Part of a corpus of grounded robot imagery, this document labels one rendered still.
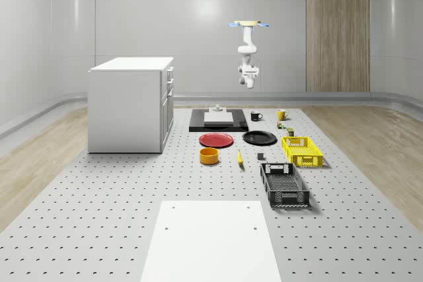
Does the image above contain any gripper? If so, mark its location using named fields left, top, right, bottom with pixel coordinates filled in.
left=241, top=63, right=261, bottom=78

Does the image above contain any black plate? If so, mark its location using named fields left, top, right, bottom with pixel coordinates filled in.
left=241, top=129, right=278, bottom=147

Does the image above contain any black stove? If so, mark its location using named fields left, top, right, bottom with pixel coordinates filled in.
left=188, top=104, right=250, bottom=133

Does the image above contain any red plate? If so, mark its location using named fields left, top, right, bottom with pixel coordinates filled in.
left=198, top=132, right=235, bottom=149

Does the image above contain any yellow bowl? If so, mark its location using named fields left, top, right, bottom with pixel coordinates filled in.
left=198, top=147, right=220, bottom=166

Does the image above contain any yellow basket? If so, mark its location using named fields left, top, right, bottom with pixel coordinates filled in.
left=280, top=135, right=325, bottom=168

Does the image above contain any dark grey basket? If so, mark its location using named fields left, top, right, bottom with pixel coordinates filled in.
left=259, top=162, right=312, bottom=209

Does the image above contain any white cabinet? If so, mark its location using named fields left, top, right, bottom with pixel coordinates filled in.
left=87, top=56, right=175, bottom=155

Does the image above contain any white board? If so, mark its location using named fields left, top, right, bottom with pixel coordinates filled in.
left=139, top=199, right=283, bottom=282

